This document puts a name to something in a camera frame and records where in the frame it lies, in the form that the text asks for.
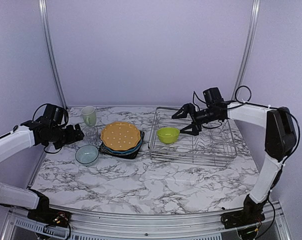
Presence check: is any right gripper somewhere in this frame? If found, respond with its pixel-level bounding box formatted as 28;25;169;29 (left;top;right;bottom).
172;103;220;136

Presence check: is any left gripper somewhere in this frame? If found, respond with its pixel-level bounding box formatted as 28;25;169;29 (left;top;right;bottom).
49;123;84;149

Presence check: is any clear glass blue flower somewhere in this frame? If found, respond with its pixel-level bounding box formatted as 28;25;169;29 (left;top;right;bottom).
82;126;99;146

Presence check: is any pale green mug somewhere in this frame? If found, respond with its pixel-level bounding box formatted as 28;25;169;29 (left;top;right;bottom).
81;106;97;127

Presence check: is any white patterned bowl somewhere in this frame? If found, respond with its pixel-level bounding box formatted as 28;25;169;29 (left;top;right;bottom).
75;144;99;166

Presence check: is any black floral square plate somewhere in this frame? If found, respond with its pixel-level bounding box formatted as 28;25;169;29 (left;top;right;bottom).
98;131;145;160

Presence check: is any lime green bowl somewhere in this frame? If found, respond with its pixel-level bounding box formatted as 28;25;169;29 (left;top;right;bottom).
156;127;180;144

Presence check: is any blue polka dot plate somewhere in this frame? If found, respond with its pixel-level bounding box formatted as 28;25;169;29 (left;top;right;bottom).
100;139;143;155

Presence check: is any orange polka dot plate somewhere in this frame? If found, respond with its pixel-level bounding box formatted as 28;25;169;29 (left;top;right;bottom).
100;121;141;151

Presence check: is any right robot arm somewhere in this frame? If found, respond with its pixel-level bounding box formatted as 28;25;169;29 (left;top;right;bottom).
172;87;300;224

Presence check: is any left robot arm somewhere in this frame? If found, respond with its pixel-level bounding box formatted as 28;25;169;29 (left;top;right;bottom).
0;103;84;223

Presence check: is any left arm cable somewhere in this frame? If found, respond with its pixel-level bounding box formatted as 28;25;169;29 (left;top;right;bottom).
32;103;70;154

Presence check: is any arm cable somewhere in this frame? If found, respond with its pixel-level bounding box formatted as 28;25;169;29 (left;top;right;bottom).
192;85;301;161
32;103;70;154

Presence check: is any metal wire dish rack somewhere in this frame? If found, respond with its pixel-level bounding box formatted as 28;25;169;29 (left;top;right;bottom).
148;107;238;167

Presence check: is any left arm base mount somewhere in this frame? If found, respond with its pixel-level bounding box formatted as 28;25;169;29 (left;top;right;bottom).
27;208;71;228

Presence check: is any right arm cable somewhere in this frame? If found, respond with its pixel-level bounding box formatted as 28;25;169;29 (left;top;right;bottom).
192;85;301;161

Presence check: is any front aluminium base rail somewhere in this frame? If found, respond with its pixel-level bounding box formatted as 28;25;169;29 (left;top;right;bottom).
0;201;292;240

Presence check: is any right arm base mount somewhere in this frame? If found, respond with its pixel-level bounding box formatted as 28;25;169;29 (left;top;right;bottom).
220;209;266;229

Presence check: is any right aluminium frame post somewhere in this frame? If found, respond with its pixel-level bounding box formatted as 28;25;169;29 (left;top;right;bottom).
231;0;261;99

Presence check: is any aluminium frame post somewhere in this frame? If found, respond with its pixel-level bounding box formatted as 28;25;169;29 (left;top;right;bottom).
38;0;68;109
231;0;261;99

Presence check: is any left aluminium frame post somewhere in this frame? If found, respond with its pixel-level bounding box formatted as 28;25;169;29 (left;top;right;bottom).
38;0;68;109

